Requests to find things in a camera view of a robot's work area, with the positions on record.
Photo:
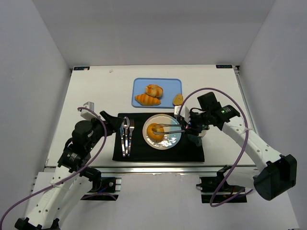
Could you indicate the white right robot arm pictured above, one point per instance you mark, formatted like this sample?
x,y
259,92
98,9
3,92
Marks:
x,y
275,173

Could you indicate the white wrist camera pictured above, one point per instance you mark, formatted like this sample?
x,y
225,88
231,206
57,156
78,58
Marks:
x,y
87,115
182,111

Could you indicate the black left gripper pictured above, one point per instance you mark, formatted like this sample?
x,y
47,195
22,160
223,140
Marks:
x,y
110,122

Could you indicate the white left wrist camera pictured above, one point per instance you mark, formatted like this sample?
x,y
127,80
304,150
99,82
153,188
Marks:
x,y
87,115

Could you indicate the steel serving tongs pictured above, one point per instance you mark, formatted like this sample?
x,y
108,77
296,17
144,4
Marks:
x,y
170,129

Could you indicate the black cloth placemat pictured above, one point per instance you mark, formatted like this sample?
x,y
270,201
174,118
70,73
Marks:
x,y
141,151

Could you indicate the steel table knife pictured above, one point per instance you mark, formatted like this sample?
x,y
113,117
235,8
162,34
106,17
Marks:
x,y
122,141

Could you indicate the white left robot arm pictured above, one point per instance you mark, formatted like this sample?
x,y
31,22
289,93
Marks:
x,y
73,177

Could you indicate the aluminium frame rail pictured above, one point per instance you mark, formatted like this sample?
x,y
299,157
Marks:
x,y
199,170

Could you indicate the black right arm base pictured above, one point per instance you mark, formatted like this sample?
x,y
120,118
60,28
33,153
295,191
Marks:
x,y
207,186

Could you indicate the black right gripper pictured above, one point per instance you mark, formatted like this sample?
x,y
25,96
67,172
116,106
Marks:
x,y
192,129

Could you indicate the dark corner label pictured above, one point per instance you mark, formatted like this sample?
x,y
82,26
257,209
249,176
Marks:
x,y
81,68
219,66

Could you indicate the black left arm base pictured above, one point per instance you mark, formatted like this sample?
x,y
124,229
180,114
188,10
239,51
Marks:
x,y
106,190

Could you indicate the striped orange croissant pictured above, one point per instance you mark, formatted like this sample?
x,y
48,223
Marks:
x,y
147,100

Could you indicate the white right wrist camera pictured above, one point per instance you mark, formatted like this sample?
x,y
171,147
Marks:
x,y
182,111

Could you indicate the orange bagel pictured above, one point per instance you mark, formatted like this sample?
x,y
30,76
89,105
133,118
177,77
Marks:
x,y
151,129

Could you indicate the blue plastic tray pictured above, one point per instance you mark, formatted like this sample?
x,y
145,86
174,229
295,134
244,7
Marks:
x,y
171,88

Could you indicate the teal ceramic mug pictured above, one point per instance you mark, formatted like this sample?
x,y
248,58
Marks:
x,y
197,139

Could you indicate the round golden bread roll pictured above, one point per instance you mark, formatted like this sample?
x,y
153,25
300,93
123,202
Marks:
x,y
154,90

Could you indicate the steel fork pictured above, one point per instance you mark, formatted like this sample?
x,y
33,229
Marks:
x,y
131,129

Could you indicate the cream and blue plate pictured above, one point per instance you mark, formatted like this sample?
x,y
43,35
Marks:
x,y
169,140

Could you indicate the dark left corner label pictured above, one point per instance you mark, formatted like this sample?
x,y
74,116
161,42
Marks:
x,y
81,68

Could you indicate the steel spoon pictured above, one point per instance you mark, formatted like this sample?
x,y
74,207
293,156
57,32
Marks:
x,y
126,127

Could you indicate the dark right corner label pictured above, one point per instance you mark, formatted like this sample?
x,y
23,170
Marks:
x,y
219,66

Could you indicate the brown bread slice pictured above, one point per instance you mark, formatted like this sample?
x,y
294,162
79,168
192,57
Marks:
x,y
178,100

